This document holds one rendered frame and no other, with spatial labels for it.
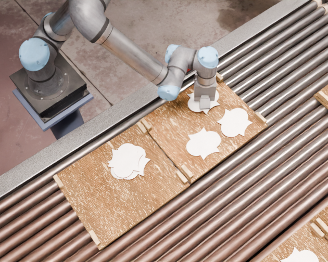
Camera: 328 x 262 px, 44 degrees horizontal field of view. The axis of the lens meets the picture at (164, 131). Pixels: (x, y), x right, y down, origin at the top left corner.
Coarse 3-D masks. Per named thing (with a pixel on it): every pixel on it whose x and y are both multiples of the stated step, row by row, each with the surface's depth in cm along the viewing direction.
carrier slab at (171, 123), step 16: (224, 96) 175; (160, 112) 172; (176, 112) 172; (192, 112) 172; (208, 112) 171; (224, 112) 171; (160, 128) 168; (176, 128) 168; (192, 128) 168; (208, 128) 168; (256, 128) 167; (160, 144) 165; (176, 144) 165; (224, 144) 164; (240, 144) 164; (176, 160) 161; (192, 160) 161; (208, 160) 161
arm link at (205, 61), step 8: (208, 48) 147; (200, 56) 145; (208, 56) 145; (216, 56) 146; (200, 64) 147; (208, 64) 146; (216, 64) 148; (200, 72) 151; (208, 72) 150; (216, 72) 155
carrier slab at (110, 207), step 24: (120, 144) 165; (144, 144) 165; (72, 168) 161; (96, 168) 160; (144, 168) 160; (168, 168) 160; (72, 192) 156; (96, 192) 156; (120, 192) 156; (144, 192) 155; (168, 192) 155; (96, 216) 151; (120, 216) 151; (144, 216) 151
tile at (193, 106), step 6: (216, 90) 175; (192, 96) 174; (216, 96) 173; (192, 102) 172; (198, 102) 172; (210, 102) 172; (216, 102) 172; (192, 108) 171; (198, 108) 171; (210, 108) 170
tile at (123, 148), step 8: (128, 144) 162; (112, 152) 161; (120, 152) 161; (128, 152) 161; (136, 152) 161; (112, 160) 159; (120, 160) 159; (128, 160) 159; (136, 160) 159; (120, 168) 158; (128, 168) 157; (136, 168) 157; (120, 176) 156; (128, 176) 156
